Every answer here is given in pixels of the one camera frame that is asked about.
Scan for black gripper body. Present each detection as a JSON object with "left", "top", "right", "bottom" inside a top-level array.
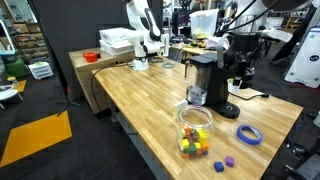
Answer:
[{"left": 230, "top": 32, "right": 262, "bottom": 64}]

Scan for black pod coffee maker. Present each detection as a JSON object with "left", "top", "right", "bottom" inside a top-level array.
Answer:
[{"left": 184, "top": 33, "right": 256, "bottom": 119}]

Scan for white-legged wooden-top desk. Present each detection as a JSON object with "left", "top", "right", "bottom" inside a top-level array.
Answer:
[{"left": 171, "top": 43, "right": 218, "bottom": 57}]

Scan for clear plastic storage bin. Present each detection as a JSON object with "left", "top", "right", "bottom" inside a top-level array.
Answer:
[{"left": 189, "top": 8, "right": 220, "bottom": 39}]

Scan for white panel with blue logo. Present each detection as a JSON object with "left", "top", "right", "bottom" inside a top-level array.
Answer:
[{"left": 283, "top": 26, "right": 320, "bottom": 89}]

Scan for blue tape roll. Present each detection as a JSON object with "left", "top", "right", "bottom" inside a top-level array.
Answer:
[{"left": 236, "top": 124, "right": 264, "bottom": 146}]

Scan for small white box yellow print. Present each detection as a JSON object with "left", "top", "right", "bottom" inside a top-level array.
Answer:
[{"left": 173, "top": 98, "right": 189, "bottom": 121}]

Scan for computer monitor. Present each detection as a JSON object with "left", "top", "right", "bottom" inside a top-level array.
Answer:
[{"left": 171, "top": 9, "right": 191, "bottom": 36}]

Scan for glass jar of colourful blocks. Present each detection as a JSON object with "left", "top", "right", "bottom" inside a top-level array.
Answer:
[{"left": 176, "top": 105, "right": 215, "bottom": 159}]

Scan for purple cube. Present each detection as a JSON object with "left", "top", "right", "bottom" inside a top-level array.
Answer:
[{"left": 224, "top": 156, "right": 235, "bottom": 168}]

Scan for blue cube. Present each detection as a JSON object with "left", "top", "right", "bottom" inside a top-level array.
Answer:
[{"left": 213, "top": 161, "right": 225, "bottom": 173}]

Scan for black tool cart with clamps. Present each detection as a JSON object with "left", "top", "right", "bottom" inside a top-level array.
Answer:
[{"left": 276, "top": 139, "right": 320, "bottom": 180}]

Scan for white flat carton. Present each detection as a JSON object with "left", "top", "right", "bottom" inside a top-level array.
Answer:
[
  {"left": 99, "top": 39, "right": 134, "bottom": 57},
  {"left": 98, "top": 27, "right": 134, "bottom": 46}
]

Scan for red emergency stop button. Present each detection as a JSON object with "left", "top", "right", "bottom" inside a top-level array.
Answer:
[{"left": 82, "top": 51, "right": 101, "bottom": 63}]

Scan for black backdrop panel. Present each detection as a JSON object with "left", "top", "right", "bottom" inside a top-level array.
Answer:
[{"left": 31, "top": 0, "right": 164, "bottom": 98}]

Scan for black tripod stand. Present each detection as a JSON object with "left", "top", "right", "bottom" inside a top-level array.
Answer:
[{"left": 28, "top": 0, "right": 83, "bottom": 118}]

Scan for white drawer unit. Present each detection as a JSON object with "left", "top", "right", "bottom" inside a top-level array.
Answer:
[{"left": 28, "top": 61, "right": 54, "bottom": 80}]

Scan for large orange floor mat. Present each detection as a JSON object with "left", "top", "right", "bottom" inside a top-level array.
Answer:
[{"left": 0, "top": 110, "right": 73, "bottom": 168}]

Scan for small orange floor mat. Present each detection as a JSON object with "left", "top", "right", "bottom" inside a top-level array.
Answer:
[{"left": 13, "top": 79, "right": 28, "bottom": 94}]

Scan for green storage bin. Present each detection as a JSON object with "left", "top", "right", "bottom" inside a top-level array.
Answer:
[{"left": 3, "top": 56, "right": 29, "bottom": 79}]

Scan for black power cord with plug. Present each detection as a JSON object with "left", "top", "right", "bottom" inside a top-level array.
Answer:
[{"left": 229, "top": 92, "right": 271, "bottom": 102}]

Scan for grey coiled cable ring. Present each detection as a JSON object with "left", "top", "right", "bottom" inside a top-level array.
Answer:
[{"left": 161, "top": 61, "right": 176, "bottom": 70}]

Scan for dark coiled cable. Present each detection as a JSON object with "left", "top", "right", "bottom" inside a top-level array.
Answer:
[{"left": 148, "top": 56, "right": 164, "bottom": 64}]

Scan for grey table frame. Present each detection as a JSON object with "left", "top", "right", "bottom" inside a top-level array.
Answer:
[{"left": 111, "top": 99, "right": 171, "bottom": 180}]

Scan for black cable on cardboard box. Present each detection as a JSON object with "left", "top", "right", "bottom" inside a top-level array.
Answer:
[{"left": 90, "top": 63, "right": 134, "bottom": 113}]

